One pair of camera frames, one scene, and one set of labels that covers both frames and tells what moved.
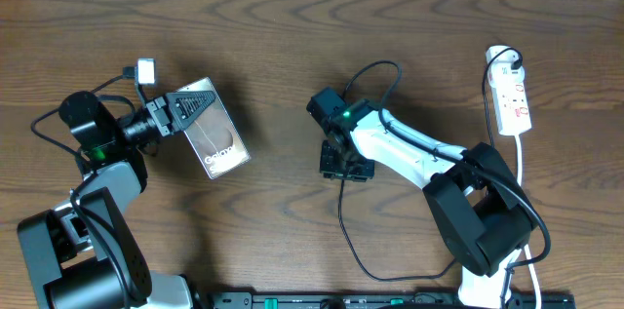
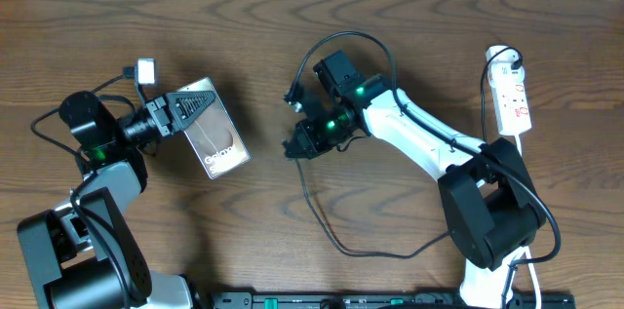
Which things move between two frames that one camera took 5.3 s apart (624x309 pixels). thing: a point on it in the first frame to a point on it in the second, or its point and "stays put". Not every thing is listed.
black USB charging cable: x=518 y=63 to x=413 y=251
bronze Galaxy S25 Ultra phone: x=213 y=135 stays put
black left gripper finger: x=184 y=107 stays put
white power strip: x=512 y=107 stays put
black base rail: x=381 y=300 stays put
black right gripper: x=365 y=172 to x=313 y=146
